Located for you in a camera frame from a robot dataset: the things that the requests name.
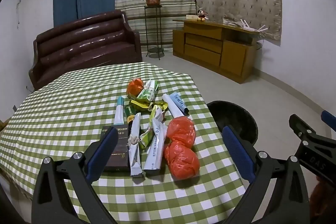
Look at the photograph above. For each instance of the white router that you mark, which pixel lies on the white router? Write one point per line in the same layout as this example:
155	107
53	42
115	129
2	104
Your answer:
248	27

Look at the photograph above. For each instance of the green white wrapper bundle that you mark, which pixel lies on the green white wrapper bundle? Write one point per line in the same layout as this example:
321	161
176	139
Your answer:
148	92

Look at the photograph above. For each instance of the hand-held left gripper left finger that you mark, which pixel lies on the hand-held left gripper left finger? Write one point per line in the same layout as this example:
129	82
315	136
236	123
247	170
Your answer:
102	151

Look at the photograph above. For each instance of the white tube teal cap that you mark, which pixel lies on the white tube teal cap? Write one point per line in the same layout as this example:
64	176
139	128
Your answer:
119	115

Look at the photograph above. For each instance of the clear plastic bag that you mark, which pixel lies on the clear plastic bag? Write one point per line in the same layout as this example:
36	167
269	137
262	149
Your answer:
229	21

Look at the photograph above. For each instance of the dark brown box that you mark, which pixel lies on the dark brown box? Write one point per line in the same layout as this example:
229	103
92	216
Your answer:
118	150

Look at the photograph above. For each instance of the mouse plush toy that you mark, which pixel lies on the mouse plush toy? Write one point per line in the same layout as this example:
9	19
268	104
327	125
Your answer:
201	15

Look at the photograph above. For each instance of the pale green wrapper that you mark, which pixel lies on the pale green wrapper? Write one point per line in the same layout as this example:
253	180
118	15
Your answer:
155	115

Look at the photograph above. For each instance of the white box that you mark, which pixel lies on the white box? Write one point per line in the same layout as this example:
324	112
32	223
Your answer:
191	17

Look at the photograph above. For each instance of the white paper roll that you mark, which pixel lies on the white paper roll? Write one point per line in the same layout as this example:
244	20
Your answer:
172	108

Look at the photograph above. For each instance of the green checkered tablecloth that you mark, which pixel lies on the green checkered tablecloth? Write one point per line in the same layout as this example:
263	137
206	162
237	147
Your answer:
65	108

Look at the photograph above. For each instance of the dark green packet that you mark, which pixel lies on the dark green packet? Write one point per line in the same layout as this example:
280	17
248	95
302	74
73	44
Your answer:
129	111

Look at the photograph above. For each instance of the long white wrapper blue print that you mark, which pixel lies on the long white wrapper blue print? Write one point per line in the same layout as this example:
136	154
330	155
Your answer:
155	153

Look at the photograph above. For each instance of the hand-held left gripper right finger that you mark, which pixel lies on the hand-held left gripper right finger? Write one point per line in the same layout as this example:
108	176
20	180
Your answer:
237	151

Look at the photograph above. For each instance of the small green wrapper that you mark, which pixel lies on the small green wrapper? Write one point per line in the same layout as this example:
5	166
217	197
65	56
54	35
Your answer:
145	141

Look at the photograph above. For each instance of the brown leather sofa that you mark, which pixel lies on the brown leather sofa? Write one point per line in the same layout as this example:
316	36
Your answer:
78	43

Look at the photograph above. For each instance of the small orange plastic bag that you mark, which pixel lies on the small orange plastic bag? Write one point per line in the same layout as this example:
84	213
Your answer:
135	87

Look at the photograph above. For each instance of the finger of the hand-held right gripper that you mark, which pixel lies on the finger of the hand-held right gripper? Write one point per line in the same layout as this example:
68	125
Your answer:
317	155
329	120

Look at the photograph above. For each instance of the yellow wrapper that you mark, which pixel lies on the yellow wrapper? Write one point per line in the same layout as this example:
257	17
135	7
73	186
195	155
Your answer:
140	104

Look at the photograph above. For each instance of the person's right forearm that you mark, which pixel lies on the person's right forearm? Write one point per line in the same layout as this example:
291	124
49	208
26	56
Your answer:
319	190

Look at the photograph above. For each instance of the wooden cabinet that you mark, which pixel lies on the wooden cabinet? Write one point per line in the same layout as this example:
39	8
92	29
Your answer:
233	58

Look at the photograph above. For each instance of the black metal plant stand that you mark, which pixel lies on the black metal plant stand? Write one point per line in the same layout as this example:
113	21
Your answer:
156	50

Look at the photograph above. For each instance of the light blue tube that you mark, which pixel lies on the light blue tube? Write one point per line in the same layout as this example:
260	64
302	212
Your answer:
178	103

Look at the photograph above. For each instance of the large orange plastic bag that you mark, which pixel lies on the large orange plastic bag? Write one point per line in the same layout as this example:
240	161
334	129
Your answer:
181	159
182	130

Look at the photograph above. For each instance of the black trash bin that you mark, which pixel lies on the black trash bin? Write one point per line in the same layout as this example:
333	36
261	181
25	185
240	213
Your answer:
236	113

